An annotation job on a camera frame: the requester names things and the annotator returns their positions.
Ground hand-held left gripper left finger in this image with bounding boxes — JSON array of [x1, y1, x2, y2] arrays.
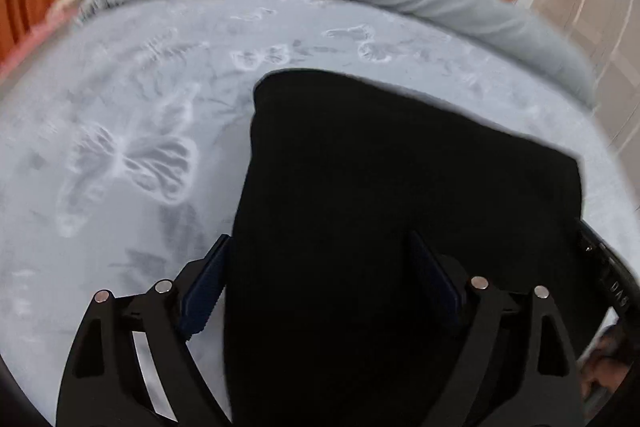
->
[[55, 234, 234, 427]]

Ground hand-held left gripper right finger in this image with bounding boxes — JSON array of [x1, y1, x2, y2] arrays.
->
[[407, 229, 587, 427]]

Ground black pants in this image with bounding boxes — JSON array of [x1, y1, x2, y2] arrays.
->
[[222, 69, 619, 427]]

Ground person's right hand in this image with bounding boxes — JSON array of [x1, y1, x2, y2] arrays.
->
[[579, 324, 635, 402]]

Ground grey butterfly print blanket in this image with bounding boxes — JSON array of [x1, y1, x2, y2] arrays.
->
[[0, 0, 640, 427]]

